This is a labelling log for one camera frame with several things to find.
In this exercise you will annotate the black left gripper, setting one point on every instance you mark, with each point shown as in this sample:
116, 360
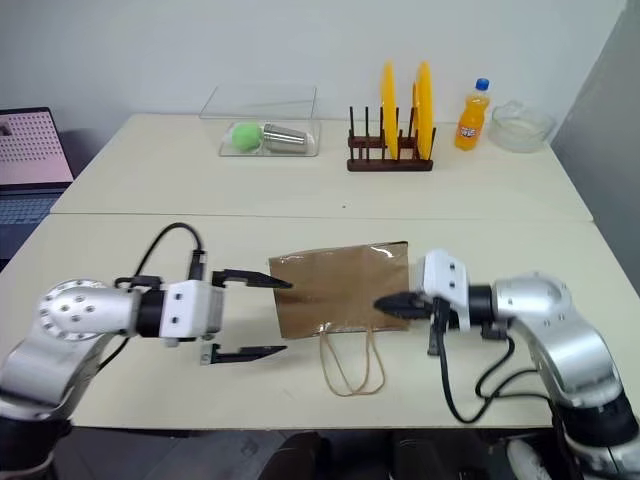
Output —
216, 310

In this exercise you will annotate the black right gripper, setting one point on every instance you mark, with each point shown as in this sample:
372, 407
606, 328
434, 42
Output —
434, 312

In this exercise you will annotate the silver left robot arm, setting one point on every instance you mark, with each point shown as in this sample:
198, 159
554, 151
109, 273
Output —
75, 310

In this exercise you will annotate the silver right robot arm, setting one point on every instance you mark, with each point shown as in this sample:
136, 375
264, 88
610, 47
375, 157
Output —
545, 305

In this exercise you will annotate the brown paper bag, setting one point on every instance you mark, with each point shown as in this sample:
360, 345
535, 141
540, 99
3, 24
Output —
340, 290

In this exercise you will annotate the brown wooden dish rack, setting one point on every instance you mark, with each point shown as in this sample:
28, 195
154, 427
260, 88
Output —
370, 162

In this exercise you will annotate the dark rounded shape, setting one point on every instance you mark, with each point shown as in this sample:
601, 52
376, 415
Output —
302, 457

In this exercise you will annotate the green fuzzy ball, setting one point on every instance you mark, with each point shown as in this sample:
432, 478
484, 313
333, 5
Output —
245, 137

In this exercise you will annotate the stainless steel cup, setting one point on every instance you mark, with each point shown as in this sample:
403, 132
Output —
285, 137

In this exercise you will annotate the yellow plate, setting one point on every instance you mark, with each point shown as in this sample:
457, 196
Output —
390, 110
424, 110

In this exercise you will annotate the white rounded shape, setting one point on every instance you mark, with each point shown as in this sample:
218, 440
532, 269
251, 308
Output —
525, 462

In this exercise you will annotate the orange soda bottle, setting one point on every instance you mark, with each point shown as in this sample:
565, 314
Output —
470, 120

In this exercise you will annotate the clear glass bowl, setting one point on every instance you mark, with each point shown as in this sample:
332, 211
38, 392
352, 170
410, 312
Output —
520, 132

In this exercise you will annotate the clear plastic box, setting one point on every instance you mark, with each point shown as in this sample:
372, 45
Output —
280, 105

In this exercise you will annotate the open laptop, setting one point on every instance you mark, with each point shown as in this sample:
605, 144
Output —
30, 150

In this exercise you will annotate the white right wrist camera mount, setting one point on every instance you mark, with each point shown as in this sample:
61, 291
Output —
447, 280

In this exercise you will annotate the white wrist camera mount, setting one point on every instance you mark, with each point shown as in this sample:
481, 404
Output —
447, 280
187, 310

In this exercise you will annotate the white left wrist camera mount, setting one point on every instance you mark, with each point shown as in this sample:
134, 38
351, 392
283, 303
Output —
187, 310

